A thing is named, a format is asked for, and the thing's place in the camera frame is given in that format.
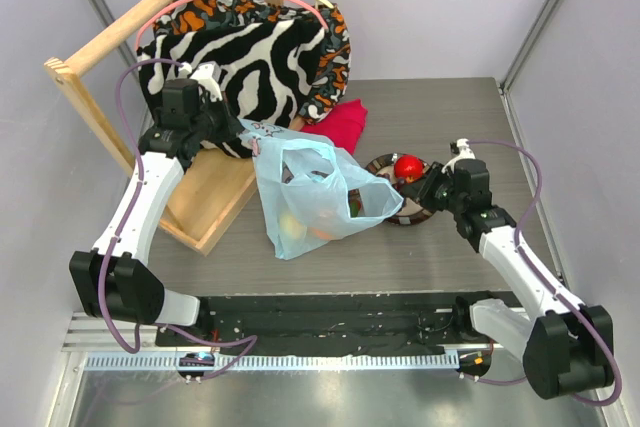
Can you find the red yellow cherry bunch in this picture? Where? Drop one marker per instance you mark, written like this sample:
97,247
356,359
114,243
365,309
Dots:
355,203

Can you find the red folded cloth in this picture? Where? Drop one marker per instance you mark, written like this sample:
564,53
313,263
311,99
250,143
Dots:
344,125

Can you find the pink clothes hanger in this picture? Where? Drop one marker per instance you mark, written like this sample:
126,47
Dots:
183,16

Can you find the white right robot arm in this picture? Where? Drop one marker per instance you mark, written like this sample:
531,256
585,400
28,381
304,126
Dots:
565,346

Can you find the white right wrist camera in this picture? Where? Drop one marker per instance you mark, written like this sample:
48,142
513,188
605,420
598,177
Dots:
460,150

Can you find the black fruit plate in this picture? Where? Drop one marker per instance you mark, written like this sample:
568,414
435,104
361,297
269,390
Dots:
411,213

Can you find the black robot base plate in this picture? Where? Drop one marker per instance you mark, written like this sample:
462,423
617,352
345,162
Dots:
324,325

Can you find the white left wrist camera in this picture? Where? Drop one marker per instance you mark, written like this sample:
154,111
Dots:
207,75

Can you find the red apple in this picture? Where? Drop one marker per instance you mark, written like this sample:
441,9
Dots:
408,168

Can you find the light blue cartoon plastic bag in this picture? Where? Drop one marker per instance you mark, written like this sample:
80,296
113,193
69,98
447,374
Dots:
308,176

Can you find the orange persimmon fruit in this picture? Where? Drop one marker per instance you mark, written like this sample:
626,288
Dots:
326,233

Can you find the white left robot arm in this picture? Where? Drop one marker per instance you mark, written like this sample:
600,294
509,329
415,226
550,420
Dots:
113,277

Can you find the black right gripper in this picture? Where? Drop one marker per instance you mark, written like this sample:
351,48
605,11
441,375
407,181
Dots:
428,189

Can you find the yellow pear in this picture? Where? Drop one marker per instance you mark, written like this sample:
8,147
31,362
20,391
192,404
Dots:
291,227

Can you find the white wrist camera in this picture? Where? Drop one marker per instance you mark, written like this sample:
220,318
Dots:
460,150
207,75

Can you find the orange camouflage pattern garment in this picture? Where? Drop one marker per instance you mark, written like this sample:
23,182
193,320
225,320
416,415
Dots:
331,76

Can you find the zebra pattern fleece garment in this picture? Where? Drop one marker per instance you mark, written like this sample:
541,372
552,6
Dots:
267,69

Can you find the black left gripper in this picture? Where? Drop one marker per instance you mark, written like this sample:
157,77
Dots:
232,126

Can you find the white slotted cable duct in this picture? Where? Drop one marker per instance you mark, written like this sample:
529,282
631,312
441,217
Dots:
184,362

